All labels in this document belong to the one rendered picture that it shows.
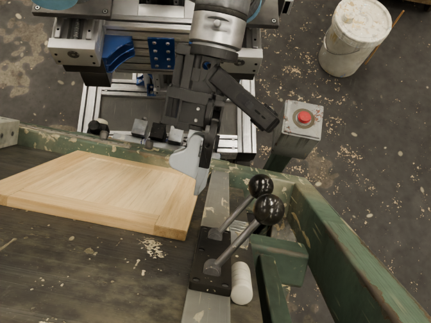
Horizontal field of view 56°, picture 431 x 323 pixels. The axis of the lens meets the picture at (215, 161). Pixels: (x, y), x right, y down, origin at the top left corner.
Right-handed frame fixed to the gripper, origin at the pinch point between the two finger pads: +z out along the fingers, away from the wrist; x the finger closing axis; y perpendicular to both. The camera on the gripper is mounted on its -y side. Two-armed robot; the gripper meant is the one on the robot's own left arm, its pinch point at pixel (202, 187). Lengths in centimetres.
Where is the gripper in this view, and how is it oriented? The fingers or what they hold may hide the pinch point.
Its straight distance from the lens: 61.2
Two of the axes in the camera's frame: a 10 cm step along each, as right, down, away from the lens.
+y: -9.8, -1.9, 0.0
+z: -1.9, 9.7, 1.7
